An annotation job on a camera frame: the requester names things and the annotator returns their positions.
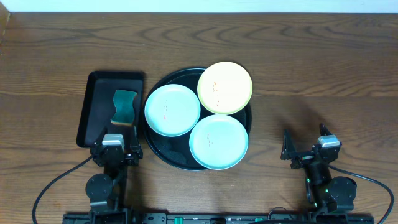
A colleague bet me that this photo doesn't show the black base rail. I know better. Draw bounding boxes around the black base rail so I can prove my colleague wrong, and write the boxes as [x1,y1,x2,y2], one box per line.
[62,213,374,224]

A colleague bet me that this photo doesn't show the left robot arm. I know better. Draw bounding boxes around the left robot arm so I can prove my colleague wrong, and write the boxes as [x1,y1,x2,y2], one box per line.
[85,126,143,224]

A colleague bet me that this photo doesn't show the green scouring sponge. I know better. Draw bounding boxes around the green scouring sponge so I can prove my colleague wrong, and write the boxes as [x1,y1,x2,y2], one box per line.
[111,90,137,126]

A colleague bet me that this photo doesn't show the light blue plate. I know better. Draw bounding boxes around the light blue plate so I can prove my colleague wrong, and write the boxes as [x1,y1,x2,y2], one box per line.
[188,114,249,170]
[144,84,201,137]

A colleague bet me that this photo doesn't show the yellow plate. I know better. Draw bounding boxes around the yellow plate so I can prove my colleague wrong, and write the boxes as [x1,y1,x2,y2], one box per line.
[197,62,253,115]

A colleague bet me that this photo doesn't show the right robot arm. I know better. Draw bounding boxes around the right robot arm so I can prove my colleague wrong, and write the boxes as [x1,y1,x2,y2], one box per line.
[280,124,357,222]

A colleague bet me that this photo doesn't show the black rectangular tray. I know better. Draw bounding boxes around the black rectangular tray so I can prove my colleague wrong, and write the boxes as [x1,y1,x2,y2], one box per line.
[76,70,144,149]

